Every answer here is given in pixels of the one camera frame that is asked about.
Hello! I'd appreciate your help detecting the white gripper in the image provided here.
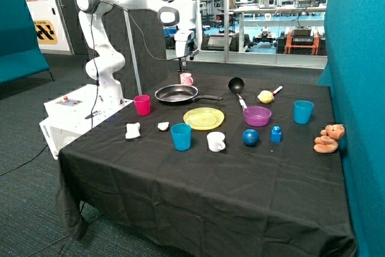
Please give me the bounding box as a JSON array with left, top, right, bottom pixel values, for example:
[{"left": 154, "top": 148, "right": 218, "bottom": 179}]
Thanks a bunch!
[{"left": 174, "top": 29, "right": 199, "bottom": 66}]

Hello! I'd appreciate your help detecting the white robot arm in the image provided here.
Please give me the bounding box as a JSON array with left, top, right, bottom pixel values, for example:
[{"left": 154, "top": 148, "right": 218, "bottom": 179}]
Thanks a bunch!
[{"left": 76, "top": 0, "right": 197, "bottom": 105}]

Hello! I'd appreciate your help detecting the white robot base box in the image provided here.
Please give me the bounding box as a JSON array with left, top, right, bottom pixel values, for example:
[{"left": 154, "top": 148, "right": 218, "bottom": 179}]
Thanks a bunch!
[{"left": 40, "top": 84, "right": 132, "bottom": 159}]

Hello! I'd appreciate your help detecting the black frying pan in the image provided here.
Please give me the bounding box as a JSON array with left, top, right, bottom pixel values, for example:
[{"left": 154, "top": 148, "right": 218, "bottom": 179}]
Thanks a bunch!
[{"left": 155, "top": 84, "right": 223, "bottom": 104}]

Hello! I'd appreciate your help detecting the pink white mug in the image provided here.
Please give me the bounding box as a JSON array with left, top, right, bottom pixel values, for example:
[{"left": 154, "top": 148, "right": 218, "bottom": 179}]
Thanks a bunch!
[{"left": 180, "top": 73, "right": 194, "bottom": 85}]

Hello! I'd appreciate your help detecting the black ladle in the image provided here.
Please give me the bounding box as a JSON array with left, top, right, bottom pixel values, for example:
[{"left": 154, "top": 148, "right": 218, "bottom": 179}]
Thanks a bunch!
[{"left": 228, "top": 77, "right": 247, "bottom": 111}]

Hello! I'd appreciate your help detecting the pink plastic cup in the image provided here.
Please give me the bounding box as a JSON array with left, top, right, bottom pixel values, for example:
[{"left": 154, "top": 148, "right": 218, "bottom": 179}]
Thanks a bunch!
[{"left": 134, "top": 94, "right": 150, "bottom": 116}]

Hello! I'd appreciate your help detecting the yellow plastic plate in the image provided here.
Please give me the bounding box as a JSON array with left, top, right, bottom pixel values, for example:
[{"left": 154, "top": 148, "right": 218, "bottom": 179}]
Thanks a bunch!
[{"left": 183, "top": 107, "right": 225, "bottom": 131}]

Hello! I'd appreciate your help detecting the small white crumpled object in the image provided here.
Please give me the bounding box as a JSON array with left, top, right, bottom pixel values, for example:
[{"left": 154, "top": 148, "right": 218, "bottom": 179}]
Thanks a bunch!
[{"left": 157, "top": 122, "right": 170, "bottom": 131}]

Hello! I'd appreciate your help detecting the blue plastic cup front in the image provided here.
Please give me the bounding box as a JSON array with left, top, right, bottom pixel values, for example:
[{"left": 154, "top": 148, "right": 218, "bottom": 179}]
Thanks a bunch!
[{"left": 170, "top": 123, "right": 192, "bottom": 151}]

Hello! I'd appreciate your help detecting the blue plastic cup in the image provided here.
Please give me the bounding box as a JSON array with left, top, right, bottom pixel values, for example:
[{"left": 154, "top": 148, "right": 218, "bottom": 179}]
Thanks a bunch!
[
  {"left": 170, "top": 123, "right": 192, "bottom": 151},
  {"left": 294, "top": 100, "right": 314, "bottom": 125}
]

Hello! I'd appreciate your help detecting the yellow lemon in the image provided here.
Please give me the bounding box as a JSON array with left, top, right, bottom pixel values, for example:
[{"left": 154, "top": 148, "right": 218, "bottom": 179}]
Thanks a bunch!
[{"left": 257, "top": 90, "right": 274, "bottom": 104}]

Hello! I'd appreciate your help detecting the purple plastic bowl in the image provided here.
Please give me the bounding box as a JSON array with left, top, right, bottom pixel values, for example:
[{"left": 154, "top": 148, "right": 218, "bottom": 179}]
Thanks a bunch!
[{"left": 243, "top": 106, "right": 272, "bottom": 127}]

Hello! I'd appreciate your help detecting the red white marker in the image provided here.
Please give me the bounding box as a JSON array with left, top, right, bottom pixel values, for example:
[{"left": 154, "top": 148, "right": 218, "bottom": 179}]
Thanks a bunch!
[{"left": 272, "top": 86, "right": 283, "bottom": 96}]

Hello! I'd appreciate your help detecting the blue ball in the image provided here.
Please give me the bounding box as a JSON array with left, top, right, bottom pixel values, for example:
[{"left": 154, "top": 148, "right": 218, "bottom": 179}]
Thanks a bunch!
[{"left": 242, "top": 129, "right": 259, "bottom": 147}]

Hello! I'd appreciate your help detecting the black tablecloth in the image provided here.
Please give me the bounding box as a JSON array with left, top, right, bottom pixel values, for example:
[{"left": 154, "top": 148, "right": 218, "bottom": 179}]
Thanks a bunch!
[{"left": 55, "top": 75, "right": 357, "bottom": 256}]

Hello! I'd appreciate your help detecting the blue toy block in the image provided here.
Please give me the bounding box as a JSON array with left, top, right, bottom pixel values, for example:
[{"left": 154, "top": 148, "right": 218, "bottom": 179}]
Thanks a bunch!
[{"left": 270, "top": 126, "right": 282, "bottom": 143}]

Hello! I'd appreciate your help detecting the blue plastic cup right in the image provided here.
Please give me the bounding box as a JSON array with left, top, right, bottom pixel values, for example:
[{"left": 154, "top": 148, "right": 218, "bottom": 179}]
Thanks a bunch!
[{"left": 294, "top": 100, "right": 314, "bottom": 125}]

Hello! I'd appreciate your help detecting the teal sofa left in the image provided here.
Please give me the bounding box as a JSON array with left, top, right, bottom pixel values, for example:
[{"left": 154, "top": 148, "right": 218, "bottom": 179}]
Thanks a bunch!
[{"left": 0, "top": 0, "right": 50, "bottom": 84}]

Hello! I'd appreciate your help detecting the brown teddy bear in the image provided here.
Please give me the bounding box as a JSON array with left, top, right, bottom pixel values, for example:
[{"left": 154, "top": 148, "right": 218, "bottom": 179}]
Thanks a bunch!
[{"left": 313, "top": 124, "right": 345, "bottom": 153}]

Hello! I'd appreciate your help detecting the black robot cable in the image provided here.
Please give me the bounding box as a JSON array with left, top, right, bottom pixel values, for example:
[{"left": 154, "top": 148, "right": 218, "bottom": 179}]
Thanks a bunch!
[{"left": 85, "top": 0, "right": 193, "bottom": 120}]

